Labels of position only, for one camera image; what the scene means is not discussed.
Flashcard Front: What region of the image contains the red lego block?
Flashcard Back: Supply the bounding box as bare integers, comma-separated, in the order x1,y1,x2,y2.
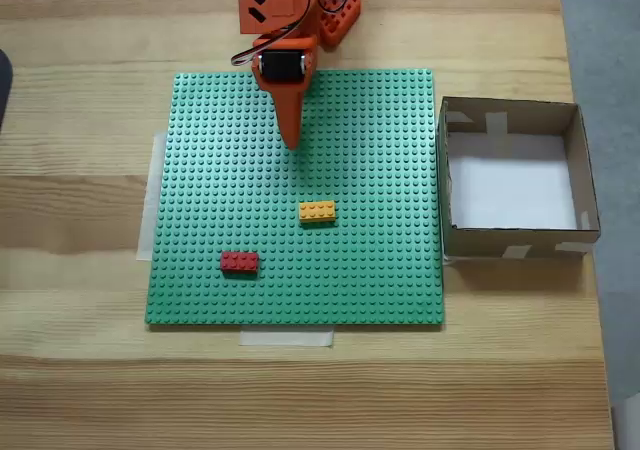
220,251,261,278

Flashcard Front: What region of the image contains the green lego baseplate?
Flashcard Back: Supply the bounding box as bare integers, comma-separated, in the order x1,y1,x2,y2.
144,68,446,330

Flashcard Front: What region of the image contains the yellow lego block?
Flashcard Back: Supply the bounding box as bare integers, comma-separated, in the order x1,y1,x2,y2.
298,200,338,228

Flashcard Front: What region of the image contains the open cardboard box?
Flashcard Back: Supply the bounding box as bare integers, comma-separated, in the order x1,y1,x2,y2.
437,95,602,261

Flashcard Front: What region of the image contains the wide masking tape strip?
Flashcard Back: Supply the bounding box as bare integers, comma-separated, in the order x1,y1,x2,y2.
136,130,169,262

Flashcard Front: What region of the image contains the white paper sheet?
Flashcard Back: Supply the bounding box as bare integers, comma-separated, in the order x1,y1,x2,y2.
446,132,579,230

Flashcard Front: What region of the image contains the black rounded object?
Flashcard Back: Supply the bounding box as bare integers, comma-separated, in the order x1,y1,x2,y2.
0,48,15,134

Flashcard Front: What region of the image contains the gripper servo cable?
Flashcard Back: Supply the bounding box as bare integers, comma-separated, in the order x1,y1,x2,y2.
230,0,314,69

